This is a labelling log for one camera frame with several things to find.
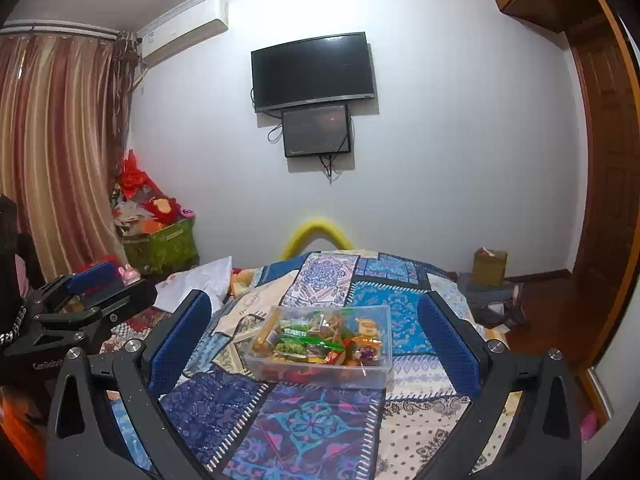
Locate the white air conditioner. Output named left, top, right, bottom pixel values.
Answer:
left=136, top=0, right=230, bottom=69

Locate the white curtain rail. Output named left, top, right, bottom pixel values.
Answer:
left=0, top=20, right=122, bottom=39

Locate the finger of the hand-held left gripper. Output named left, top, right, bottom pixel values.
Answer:
left=32, top=279, right=159, bottom=343
left=29, top=260, right=126, bottom=313

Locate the black wall television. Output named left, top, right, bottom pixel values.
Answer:
left=250, top=31, right=377, bottom=114

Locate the green storage box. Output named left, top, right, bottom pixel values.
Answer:
left=122, top=217, right=199, bottom=276

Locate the striped brown curtain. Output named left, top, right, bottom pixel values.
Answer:
left=0, top=30, right=140, bottom=282

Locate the yellow snack roll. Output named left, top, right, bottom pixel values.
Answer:
left=251, top=307, right=287, bottom=357

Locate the pile of mixed snack packets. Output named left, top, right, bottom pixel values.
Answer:
left=251, top=307, right=386, bottom=368

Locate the yellow curved bed rail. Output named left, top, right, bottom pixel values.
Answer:
left=280, top=216, right=354, bottom=261

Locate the black monitor cable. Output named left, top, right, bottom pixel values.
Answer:
left=319, top=152, right=342, bottom=182

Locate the wooden door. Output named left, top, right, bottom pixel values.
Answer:
left=567, top=10, right=640, bottom=378

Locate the grey bag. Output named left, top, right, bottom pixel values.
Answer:
left=456, top=272, right=529, bottom=329

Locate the blue patchwork blanket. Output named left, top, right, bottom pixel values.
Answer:
left=100, top=250, right=526, bottom=480

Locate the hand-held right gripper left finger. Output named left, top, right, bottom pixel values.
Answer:
left=45, top=289, right=213, bottom=480

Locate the small black monitor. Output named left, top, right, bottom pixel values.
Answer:
left=281, top=104, right=352, bottom=159

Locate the white pillow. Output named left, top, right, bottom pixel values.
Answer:
left=155, top=256, right=234, bottom=312

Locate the cardboard box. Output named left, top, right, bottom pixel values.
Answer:
left=472, top=247, right=509, bottom=287

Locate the orange plush toy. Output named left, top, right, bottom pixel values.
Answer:
left=231, top=267, right=257, bottom=297

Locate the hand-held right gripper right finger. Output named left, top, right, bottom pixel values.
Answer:
left=416, top=290, right=583, bottom=480

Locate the clear plastic storage box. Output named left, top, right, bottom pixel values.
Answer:
left=243, top=304, right=392, bottom=390

